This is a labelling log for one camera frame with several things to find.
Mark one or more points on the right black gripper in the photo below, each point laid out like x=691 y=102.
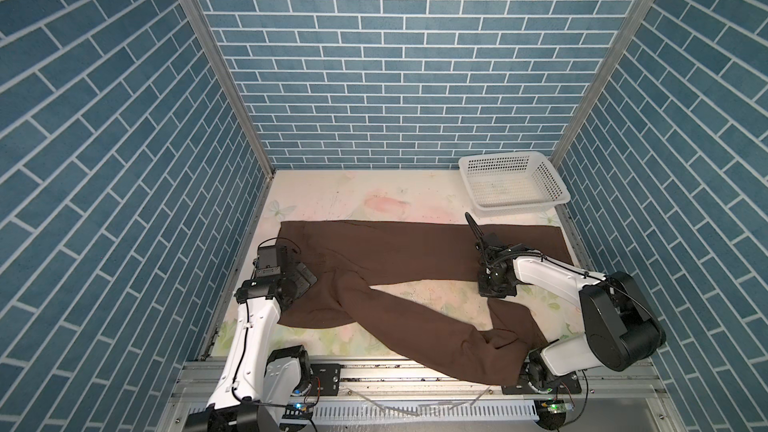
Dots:
x=507 y=291

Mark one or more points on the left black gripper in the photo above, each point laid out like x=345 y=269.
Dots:
x=302 y=282

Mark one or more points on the brown trousers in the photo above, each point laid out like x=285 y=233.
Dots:
x=352 y=260

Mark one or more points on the white plastic laundry basket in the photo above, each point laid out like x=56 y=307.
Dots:
x=512 y=183

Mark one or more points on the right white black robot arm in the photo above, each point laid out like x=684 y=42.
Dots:
x=619 y=327

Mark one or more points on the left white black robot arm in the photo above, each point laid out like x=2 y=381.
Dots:
x=257 y=382

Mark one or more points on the left green circuit board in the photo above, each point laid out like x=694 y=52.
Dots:
x=298 y=412

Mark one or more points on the green circuit board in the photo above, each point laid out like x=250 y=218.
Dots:
x=298 y=412
x=554 y=406

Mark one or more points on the right green circuit board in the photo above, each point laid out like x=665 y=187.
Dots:
x=554 y=406

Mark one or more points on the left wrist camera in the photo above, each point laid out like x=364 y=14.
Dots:
x=271 y=262

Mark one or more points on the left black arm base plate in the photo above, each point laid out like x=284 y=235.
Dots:
x=324 y=380

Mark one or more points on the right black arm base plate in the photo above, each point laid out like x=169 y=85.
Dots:
x=564 y=384

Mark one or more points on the white slotted cable duct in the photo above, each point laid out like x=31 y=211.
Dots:
x=353 y=412

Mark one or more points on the aluminium front rail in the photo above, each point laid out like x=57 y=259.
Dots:
x=632 y=400

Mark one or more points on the right aluminium corner post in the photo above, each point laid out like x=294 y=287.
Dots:
x=619 y=45

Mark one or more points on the aluminium corner post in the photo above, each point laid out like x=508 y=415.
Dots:
x=619 y=45
x=209 y=45

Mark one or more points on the left aluminium corner post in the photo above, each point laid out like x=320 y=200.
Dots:
x=209 y=45

